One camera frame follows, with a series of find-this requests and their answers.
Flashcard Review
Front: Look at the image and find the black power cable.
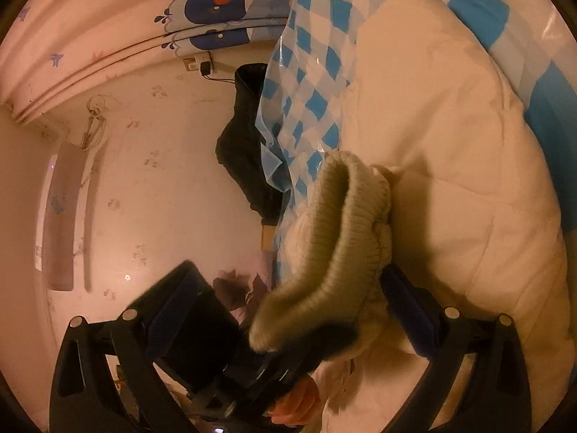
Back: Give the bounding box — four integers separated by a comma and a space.
202, 69, 238, 86

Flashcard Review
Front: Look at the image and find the pink and brown folded quilt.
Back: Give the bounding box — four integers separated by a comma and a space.
212, 250, 275, 329

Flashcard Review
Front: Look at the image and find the white quilted puffer jacket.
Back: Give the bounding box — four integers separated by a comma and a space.
250, 0, 576, 432

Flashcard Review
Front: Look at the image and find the whale print curtain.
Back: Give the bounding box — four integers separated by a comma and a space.
1, 0, 291, 122

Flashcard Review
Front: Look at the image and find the person's left hand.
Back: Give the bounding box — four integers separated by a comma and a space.
266, 375, 322, 427

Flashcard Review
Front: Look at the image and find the wall hanging mirror panel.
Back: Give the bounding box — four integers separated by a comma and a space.
34, 142, 87, 291

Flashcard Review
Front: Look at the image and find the blue checkered plastic bed cover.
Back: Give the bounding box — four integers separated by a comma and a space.
256, 0, 576, 256

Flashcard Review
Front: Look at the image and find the black clothes pile at headboard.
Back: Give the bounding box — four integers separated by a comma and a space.
215, 63, 287, 226

